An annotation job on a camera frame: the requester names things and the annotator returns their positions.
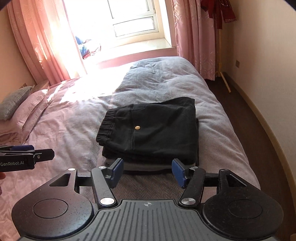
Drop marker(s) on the red hanging garment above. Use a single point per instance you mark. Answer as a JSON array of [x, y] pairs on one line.
[[221, 10]]

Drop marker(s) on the right pink curtain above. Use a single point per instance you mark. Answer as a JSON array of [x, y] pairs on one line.
[[195, 36]]

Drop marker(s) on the left pink curtain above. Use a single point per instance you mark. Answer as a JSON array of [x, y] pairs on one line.
[[45, 40]]

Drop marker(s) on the wooden stick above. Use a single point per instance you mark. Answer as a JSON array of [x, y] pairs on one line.
[[225, 81]]

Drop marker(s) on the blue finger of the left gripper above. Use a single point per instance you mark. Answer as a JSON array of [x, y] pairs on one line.
[[17, 148]]

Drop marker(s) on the white window frame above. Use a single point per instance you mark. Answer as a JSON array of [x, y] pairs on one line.
[[135, 21]]

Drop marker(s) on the colourful item on windowsill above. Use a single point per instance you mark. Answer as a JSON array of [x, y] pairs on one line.
[[87, 48]]

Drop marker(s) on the black pants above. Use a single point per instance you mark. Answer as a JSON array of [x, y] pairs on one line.
[[153, 133]]

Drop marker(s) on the pink curtain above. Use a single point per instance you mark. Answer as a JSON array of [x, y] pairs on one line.
[[45, 40], [195, 36]]

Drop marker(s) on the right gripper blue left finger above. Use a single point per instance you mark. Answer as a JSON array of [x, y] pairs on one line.
[[114, 172]]

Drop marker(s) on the white wall socket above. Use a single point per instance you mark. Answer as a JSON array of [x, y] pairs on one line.
[[237, 64]]

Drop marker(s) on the person's left hand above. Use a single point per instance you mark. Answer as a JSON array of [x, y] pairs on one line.
[[2, 177]]

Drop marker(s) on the folded dark navy garment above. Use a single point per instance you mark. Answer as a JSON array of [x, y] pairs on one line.
[[144, 172]]

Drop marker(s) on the pink pillow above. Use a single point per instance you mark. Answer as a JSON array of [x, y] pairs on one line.
[[16, 130]]

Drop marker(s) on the grey pillow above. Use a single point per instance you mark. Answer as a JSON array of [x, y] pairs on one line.
[[10, 104]]

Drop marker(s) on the folded green-grey garment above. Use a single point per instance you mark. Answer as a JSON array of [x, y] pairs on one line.
[[146, 166]]

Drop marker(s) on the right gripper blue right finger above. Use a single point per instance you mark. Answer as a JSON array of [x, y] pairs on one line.
[[181, 173]]

